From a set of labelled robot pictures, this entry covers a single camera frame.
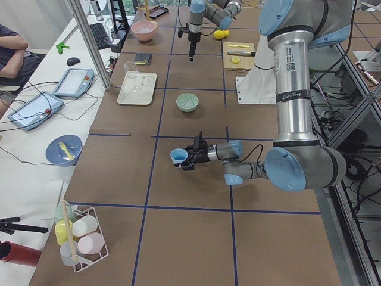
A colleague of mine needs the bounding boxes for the clear wine glass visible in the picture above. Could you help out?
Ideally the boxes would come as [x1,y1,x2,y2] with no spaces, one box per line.
[124,61,140,94]

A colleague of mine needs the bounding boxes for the light blue plastic cup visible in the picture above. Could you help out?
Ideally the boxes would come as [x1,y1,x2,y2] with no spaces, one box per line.
[170,148,188,167]

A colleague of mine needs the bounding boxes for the metal cylinder tool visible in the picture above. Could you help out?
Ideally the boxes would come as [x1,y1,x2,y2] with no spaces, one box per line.
[227,51,256,57]

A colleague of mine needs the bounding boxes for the clear cup in rack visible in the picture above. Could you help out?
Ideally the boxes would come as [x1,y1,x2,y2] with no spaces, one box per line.
[60,241,79,266]

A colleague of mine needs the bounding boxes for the yellow cup in rack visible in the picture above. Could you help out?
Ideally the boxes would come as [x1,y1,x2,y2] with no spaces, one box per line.
[54,219,68,245]

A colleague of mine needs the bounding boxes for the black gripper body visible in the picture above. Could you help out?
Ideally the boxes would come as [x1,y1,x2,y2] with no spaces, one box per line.
[178,23,200,49]
[183,132,214,165]

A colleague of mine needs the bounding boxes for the near teach pendant tablet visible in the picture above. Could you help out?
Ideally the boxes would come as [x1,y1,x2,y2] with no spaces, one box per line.
[7,91,64,130]

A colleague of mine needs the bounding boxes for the teach pendant tablet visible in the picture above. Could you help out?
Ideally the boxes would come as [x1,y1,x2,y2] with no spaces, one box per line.
[7,91,64,130]
[52,68,95,98]

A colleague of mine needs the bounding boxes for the yellow plastic knife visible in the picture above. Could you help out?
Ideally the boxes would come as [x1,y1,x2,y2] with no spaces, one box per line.
[227,44,250,48]

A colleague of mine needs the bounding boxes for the aluminium frame post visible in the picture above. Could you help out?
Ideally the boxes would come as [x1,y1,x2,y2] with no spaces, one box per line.
[67,0,111,91]

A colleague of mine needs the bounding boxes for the yellow lemon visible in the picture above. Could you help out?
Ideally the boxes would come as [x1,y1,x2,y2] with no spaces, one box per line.
[213,30,225,40]

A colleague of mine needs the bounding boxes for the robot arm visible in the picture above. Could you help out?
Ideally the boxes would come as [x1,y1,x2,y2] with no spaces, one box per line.
[170,1,354,191]
[178,0,241,61]

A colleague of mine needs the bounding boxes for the pink cup in rack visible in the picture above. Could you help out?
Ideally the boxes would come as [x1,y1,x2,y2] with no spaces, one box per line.
[77,232,104,254]

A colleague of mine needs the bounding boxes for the pink bowl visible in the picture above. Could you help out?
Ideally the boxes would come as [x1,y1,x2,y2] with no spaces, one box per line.
[130,20,158,42]

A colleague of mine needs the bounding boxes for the yellow sponge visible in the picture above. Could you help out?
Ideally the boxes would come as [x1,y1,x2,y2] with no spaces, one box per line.
[134,60,148,65]

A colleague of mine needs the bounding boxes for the black computer mouse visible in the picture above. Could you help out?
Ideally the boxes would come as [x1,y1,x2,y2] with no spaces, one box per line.
[66,57,81,67]

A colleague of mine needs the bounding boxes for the wooden rack handle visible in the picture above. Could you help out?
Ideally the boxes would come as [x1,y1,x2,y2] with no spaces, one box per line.
[61,200,79,264]

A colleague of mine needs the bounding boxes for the far teach pendant tablet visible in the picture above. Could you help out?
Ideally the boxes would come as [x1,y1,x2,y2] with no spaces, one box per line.
[52,68,95,98]

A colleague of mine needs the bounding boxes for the black keyboard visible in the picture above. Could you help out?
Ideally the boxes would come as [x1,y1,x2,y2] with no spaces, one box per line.
[89,23,111,50]

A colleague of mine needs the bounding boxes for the red cylinder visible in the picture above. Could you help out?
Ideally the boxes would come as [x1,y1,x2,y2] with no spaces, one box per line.
[1,241,42,267]

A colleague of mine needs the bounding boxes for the wooden cutting board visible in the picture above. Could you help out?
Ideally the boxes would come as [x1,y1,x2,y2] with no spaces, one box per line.
[223,42,255,71]

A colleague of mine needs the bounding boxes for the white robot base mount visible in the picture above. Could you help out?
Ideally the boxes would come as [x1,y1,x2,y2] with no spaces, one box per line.
[236,35,276,105]

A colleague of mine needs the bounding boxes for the green cup in rack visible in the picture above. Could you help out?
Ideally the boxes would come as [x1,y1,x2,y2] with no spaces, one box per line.
[54,202,77,223]

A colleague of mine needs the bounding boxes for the white cup in rack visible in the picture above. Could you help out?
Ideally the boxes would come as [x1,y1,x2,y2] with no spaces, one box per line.
[72,215,98,237]

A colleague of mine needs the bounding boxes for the green clamp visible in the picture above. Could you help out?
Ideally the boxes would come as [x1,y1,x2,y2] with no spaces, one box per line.
[56,42,70,55]

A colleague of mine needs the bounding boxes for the seated person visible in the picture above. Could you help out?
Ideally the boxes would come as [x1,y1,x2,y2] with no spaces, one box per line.
[0,23,42,119]

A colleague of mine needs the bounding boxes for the black tripod handle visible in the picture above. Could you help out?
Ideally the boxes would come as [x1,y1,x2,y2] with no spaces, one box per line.
[1,217,49,235]

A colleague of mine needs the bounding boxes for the cream bear tray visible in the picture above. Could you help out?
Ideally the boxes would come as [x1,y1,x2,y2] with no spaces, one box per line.
[117,72,157,105]

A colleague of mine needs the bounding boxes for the blue bowl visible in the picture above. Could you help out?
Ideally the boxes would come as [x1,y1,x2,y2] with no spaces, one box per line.
[45,134,83,167]

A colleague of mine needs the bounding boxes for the green ceramic bowl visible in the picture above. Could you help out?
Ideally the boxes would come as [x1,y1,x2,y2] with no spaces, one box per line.
[176,93,199,113]

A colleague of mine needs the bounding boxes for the yellow plastic fork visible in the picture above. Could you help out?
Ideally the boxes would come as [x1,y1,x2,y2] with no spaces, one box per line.
[59,142,74,160]

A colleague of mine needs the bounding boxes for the white wire cup rack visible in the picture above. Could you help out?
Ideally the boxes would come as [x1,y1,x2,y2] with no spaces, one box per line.
[60,201,109,273]

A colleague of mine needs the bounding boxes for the dark tray with stick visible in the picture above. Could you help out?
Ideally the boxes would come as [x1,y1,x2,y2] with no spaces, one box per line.
[143,1,169,20]

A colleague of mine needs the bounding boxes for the clear ice cubes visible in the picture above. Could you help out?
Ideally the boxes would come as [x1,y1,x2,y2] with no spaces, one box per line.
[182,101,194,109]

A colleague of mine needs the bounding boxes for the lemon half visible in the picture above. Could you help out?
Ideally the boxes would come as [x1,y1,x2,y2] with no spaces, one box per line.
[232,56,241,64]

